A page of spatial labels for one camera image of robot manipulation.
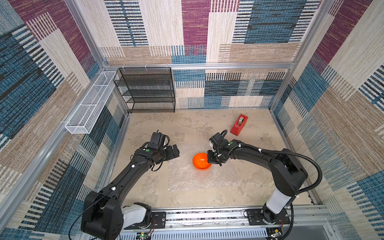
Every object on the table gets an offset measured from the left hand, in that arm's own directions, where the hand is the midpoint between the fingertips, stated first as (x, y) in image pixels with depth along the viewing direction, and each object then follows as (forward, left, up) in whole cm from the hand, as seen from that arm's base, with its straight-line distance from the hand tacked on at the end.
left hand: (173, 153), depth 84 cm
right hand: (-2, -21, -8) cm, 22 cm away
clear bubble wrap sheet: (-8, -5, -11) cm, 15 cm away
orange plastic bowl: (-2, -15, -6) cm, 16 cm away
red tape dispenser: (+24, -43, -6) cm, 50 cm away
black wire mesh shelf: (+47, +22, +8) cm, 53 cm away
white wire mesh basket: (+6, +40, +22) cm, 46 cm away
